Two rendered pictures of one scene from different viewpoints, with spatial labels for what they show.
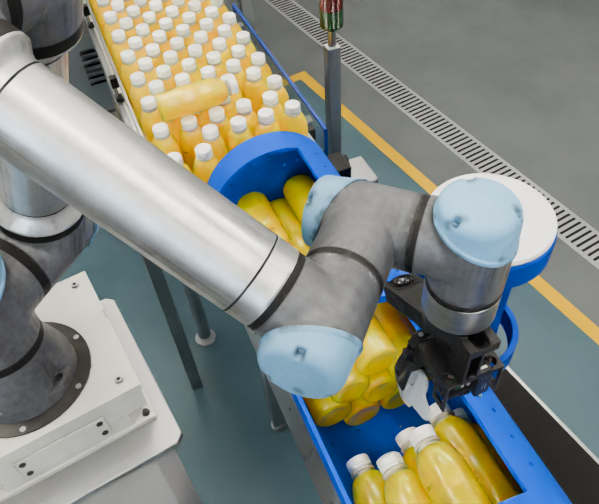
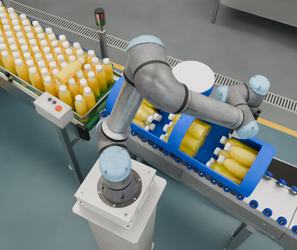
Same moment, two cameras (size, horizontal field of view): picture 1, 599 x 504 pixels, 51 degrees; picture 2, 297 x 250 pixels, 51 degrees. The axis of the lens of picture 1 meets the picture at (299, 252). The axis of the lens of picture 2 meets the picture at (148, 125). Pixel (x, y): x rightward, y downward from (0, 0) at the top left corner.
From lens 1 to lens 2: 0.80 m
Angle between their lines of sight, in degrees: 24
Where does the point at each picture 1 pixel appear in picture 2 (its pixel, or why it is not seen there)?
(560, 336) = not seen: hidden behind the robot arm
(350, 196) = (230, 90)
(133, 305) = (31, 168)
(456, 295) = (257, 103)
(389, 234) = (243, 95)
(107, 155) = (210, 103)
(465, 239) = (262, 91)
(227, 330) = (80, 158)
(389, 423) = (202, 152)
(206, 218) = (227, 108)
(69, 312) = not seen: hidden behind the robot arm
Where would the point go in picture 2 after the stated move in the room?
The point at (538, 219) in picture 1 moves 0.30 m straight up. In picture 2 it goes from (207, 71) to (216, 33)
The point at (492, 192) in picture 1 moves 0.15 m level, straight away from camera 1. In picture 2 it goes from (261, 78) to (245, 50)
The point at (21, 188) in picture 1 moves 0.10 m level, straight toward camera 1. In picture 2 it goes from (127, 124) to (152, 134)
